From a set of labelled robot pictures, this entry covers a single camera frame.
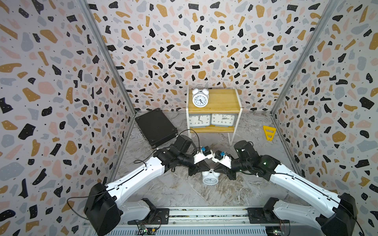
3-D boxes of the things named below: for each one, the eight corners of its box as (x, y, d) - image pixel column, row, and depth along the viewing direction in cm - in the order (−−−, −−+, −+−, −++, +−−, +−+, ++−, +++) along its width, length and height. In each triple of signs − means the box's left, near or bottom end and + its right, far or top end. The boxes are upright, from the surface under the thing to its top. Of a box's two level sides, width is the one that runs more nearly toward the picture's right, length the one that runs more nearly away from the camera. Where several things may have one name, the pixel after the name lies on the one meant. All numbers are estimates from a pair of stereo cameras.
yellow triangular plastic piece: (267, 140, 107) (268, 139, 106) (262, 127, 116) (263, 125, 114) (279, 140, 107) (280, 139, 106) (273, 127, 116) (274, 125, 114)
